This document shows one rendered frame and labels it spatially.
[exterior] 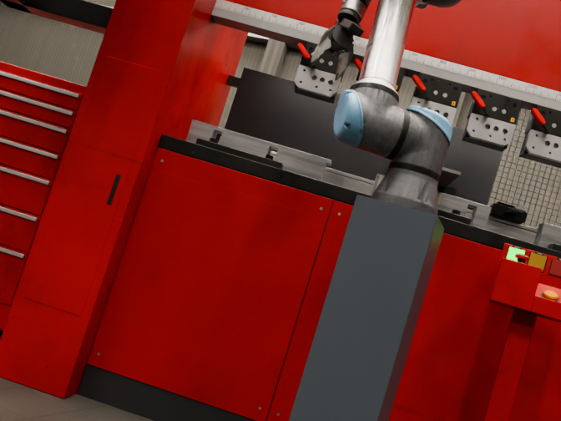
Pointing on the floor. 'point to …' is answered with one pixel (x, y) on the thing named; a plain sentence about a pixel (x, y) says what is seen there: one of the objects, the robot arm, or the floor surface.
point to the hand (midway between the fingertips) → (326, 68)
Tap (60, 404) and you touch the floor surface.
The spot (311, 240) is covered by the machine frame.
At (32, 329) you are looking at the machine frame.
